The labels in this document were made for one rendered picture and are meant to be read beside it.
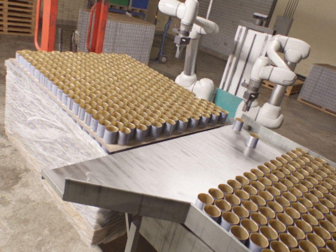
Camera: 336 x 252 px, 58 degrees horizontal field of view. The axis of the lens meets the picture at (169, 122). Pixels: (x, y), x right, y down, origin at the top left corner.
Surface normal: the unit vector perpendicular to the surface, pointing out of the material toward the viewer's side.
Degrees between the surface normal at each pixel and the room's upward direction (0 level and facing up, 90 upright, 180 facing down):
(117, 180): 0
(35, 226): 0
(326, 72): 90
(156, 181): 0
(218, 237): 90
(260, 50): 90
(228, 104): 90
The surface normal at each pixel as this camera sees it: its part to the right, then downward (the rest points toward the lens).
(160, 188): 0.23, -0.89
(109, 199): -0.01, 0.40
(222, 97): -0.68, 0.14
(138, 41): 0.66, 0.43
